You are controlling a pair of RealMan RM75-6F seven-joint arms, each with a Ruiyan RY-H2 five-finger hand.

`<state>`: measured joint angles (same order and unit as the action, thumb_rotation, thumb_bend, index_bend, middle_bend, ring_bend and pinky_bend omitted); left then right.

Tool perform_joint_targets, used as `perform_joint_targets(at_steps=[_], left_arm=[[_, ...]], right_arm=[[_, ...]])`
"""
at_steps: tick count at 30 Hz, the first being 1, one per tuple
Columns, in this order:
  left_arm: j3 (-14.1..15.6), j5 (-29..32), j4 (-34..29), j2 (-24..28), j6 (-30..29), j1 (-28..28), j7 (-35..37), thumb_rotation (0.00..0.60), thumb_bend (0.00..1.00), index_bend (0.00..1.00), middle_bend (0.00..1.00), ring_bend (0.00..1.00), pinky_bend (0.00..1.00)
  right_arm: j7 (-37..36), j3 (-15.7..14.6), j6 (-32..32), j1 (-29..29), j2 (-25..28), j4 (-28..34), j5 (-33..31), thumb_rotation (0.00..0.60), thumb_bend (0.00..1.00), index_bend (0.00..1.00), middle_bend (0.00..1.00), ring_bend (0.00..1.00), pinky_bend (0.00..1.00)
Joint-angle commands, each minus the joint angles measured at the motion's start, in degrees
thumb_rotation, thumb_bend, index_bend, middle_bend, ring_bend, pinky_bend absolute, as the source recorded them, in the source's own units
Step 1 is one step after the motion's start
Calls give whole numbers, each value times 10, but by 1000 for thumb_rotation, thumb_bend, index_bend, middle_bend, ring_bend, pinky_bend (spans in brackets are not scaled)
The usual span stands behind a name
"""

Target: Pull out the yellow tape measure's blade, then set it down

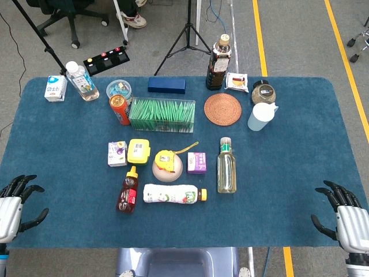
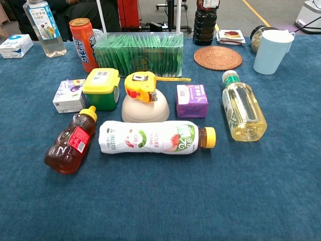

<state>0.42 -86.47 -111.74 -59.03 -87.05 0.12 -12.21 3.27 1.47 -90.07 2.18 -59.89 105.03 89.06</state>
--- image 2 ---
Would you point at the white-labelled yellow-capped tea bottle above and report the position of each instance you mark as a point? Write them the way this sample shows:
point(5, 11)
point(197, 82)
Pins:
point(150, 138)

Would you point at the green box yellow lid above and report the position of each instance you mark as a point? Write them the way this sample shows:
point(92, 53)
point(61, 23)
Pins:
point(101, 82)

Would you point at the light blue plastic cup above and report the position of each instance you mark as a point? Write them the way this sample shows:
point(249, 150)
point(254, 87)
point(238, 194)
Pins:
point(270, 55)

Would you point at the small white purple carton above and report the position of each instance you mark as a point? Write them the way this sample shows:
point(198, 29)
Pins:
point(67, 98)

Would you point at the clear plastic cup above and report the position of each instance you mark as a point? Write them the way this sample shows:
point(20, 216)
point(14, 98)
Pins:
point(97, 33)

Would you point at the clear blue-labelled water bottle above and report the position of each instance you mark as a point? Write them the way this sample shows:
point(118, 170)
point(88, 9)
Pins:
point(47, 30)

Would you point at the red cabinet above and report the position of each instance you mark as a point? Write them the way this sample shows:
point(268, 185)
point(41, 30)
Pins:
point(128, 12)

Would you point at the clear box of green sachets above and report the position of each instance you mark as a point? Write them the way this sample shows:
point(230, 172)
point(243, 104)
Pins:
point(140, 52)

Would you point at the purple tissue pack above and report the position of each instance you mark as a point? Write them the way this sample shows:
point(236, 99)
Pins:
point(191, 103)

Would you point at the white red snack packet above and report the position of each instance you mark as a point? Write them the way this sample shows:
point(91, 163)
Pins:
point(232, 36)

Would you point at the white appliance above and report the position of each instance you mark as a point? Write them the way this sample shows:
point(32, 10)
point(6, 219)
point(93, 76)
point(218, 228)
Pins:
point(307, 17)

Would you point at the seated person dark trousers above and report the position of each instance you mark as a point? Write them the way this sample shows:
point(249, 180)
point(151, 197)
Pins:
point(75, 12)

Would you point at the orange Arctic Ocean can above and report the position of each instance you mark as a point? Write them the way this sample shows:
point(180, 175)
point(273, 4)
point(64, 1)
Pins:
point(84, 45)

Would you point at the yellow tape measure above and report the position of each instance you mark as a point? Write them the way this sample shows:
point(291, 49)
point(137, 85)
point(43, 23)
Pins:
point(140, 86)

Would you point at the white frame pole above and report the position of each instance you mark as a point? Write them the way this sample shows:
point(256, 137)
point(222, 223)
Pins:
point(101, 17)

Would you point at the bear-shaped honey bottle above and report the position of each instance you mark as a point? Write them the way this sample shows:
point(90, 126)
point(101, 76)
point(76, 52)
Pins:
point(67, 148)

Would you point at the clear green-capped tea bottle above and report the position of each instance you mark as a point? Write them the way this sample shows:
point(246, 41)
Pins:
point(244, 110)

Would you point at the glass jar black lid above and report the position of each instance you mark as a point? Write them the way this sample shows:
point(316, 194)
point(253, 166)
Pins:
point(255, 37)

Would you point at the dark tea bottle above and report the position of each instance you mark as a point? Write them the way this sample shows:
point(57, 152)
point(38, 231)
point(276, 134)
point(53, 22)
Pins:
point(204, 27)

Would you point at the blue table cloth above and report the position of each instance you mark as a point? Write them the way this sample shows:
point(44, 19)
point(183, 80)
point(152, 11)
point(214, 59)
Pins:
point(160, 200)

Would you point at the beige upturned bowl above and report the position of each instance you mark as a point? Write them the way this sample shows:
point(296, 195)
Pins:
point(145, 111)

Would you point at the beige wooden furniture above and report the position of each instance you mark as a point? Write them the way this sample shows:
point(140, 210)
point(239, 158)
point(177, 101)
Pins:
point(3, 22)

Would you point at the round woven coaster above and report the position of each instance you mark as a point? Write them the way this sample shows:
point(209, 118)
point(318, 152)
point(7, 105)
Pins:
point(218, 58)

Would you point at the white blue milk carton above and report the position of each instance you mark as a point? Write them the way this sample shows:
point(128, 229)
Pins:
point(15, 46)

